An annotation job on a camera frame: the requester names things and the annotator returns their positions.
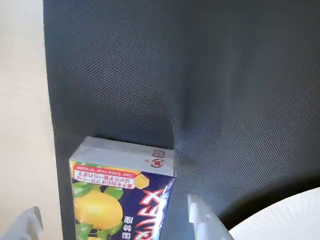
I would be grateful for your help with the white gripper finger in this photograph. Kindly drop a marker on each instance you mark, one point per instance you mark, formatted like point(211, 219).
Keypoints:
point(205, 225)
point(25, 225)

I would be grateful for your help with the yellow and purple candy box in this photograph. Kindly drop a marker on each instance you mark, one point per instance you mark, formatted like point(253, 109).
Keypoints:
point(112, 200)

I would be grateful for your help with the round white dish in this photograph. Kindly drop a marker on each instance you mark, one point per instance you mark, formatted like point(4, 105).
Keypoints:
point(280, 220)

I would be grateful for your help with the dark grey square mat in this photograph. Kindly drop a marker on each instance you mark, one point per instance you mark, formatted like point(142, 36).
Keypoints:
point(175, 75)

